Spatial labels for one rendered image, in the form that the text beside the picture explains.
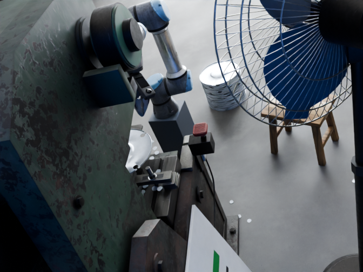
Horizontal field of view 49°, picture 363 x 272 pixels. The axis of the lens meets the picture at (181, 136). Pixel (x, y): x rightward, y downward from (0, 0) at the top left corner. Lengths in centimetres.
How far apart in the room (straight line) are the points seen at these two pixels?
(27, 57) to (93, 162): 32
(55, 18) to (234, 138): 181
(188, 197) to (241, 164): 95
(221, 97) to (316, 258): 131
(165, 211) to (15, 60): 80
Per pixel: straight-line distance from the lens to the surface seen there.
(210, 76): 286
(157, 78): 219
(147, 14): 196
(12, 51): 90
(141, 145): 163
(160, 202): 149
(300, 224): 215
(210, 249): 163
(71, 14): 114
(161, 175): 150
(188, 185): 161
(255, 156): 250
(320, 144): 228
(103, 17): 109
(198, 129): 162
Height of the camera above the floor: 178
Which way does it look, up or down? 39 degrees down
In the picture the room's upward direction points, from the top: 24 degrees counter-clockwise
